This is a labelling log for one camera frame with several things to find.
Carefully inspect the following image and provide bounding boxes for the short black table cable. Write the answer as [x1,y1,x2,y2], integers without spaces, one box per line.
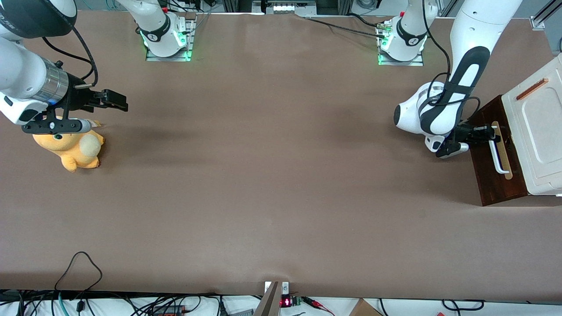
[347,12,382,28]

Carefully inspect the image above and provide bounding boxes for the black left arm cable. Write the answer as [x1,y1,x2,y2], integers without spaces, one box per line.
[421,0,481,121]

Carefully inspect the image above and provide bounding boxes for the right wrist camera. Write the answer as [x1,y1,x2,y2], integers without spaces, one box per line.
[22,118,93,135]

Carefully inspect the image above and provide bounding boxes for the dark wood drawer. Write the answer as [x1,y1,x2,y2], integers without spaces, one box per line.
[465,94,529,207]

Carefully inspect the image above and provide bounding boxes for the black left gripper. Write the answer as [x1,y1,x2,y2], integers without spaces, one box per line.
[452,123,501,145]

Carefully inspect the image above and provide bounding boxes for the orange plush toy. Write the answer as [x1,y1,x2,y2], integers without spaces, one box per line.
[33,131,105,172]

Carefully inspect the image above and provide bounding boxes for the long black table cable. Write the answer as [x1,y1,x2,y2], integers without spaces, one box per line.
[304,17,388,38]

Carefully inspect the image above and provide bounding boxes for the black cable loop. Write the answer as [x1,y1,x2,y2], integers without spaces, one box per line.
[441,299,485,312]

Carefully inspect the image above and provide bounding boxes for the red black alligator clips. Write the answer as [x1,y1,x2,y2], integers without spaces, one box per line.
[303,297,335,316]

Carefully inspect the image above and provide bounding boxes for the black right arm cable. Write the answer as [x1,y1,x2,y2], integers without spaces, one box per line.
[42,26,98,88]

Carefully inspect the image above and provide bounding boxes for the copper cabinet handle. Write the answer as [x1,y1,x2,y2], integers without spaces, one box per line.
[516,78,550,101]

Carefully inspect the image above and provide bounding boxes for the black looped cable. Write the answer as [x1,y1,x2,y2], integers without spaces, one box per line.
[55,251,103,293]

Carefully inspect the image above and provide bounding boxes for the white lit device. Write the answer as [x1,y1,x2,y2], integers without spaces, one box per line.
[263,0,317,16]

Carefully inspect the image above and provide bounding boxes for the aluminium frame profile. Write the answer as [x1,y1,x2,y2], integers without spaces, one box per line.
[530,0,562,31]

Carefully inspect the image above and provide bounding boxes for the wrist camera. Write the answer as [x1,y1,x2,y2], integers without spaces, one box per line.
[436,141,470,159]
[22,118,93,135]

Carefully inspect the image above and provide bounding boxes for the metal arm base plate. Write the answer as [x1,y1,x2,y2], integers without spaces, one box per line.
[146,12,196,62]
[378,20,425,67]

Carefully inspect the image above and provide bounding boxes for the brown cardboard piece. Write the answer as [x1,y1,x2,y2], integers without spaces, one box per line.
[349,298,383,316]

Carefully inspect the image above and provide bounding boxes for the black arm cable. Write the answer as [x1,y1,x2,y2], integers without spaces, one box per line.
[42,26,98,88]
[421,0,481,121]

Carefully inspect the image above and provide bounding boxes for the white drawer cabinet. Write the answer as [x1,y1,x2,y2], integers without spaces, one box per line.
[502,53,562,196]

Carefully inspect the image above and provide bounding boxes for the white drawer handle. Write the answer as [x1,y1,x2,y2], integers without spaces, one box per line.
[488,126,507,174]

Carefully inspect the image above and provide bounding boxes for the orange black connector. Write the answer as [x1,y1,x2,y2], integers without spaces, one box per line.
[154,305,191,316]

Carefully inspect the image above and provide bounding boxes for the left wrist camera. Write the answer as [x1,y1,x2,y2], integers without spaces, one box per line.
[436,141,470,159]

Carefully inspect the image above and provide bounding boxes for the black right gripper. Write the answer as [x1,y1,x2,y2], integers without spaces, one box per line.
[66,75,129,120]

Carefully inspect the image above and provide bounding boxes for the grey camera support strut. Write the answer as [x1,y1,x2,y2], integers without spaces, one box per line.
[253,281,281,316]

